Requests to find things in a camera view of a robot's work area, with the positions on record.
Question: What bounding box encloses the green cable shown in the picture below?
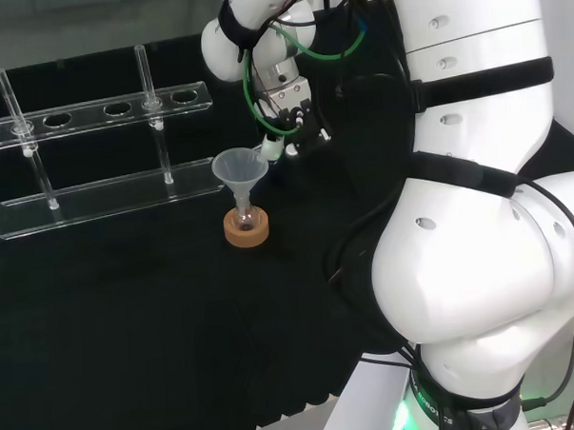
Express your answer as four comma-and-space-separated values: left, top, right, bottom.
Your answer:
238, 9, 376, 138

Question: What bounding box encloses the clear funnel stand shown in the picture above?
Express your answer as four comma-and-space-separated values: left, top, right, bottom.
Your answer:
0, 40, 231, 242

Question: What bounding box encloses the small round-bottom glass flask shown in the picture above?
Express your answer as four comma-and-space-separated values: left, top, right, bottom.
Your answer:
233, 207, 261, 233

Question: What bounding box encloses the black bench cloth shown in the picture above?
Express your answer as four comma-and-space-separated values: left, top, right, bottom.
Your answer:
0, 15, 574, 430

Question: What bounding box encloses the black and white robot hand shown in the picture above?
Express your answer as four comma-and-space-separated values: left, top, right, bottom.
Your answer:
258, 97, 335, 163

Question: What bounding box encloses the cork ring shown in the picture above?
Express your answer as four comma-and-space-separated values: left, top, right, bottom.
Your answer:
222, 206, 271, 250

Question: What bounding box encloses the translucent plastic funnel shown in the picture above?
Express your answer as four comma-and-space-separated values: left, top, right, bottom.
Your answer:
211, 147, 272, 225

